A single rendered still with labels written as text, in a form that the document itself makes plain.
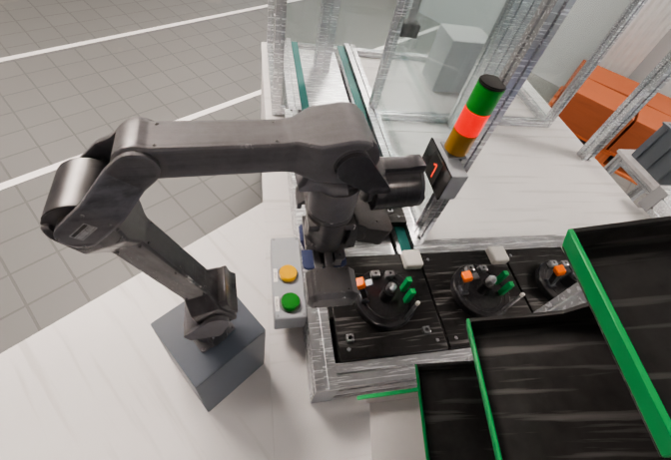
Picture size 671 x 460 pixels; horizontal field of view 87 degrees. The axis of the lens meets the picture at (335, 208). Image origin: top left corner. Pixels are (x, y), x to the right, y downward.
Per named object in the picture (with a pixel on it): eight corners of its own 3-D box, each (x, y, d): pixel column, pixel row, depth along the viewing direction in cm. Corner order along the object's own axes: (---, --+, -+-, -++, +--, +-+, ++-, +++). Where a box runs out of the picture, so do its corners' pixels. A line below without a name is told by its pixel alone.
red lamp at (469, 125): (459, 138, 68) (471, 116, 64) (450, 121, 71) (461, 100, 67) (482, 138, 69) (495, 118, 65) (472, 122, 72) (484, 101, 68)
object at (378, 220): (348, 226, 42) (401, 221, 44) (336, 183, 47) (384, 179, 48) (342, 252, 47) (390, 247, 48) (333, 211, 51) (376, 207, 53)
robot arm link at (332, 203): (302, 186, 35) (388, 180, 37) (292, 147, 38) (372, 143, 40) (297, 228, 40) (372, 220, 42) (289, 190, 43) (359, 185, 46)
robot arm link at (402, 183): (339, 157, 31) (457, 151, 35) (321, 102, 36) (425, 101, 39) (324, 230, 40) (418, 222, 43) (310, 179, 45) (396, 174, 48)
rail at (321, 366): (310, 403, 75) (317, 391, 67) (283, 132, 129) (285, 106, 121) (335, 400, 76) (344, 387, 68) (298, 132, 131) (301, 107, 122)
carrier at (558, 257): (540, 339, 84) (577, 318, 74) (496, 252, 99) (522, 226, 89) (621, 330, 89) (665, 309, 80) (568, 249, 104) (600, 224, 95)
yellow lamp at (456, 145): (448, 157, 71) (459, 138, 68) (440, 141, 74) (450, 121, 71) (470, 158, 73) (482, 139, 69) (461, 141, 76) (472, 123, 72)
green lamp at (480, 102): (471, 116, 64) (484, 92, 60) (461, 99, 67) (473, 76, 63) (495, 117, 65) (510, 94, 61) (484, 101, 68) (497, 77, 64)
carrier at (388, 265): (338, 363, 73) (351, 342, 63) (323, 261, 87) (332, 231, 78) (445, 351, 78) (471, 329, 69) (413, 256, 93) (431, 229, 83)
